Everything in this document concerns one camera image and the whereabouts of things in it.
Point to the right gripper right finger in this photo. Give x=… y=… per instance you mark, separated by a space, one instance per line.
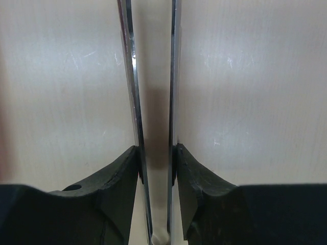
x=214 y=211

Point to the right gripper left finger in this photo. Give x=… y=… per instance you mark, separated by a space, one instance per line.
x=95 y=210

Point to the steel serving tongs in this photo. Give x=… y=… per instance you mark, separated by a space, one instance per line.
x=129 y=51

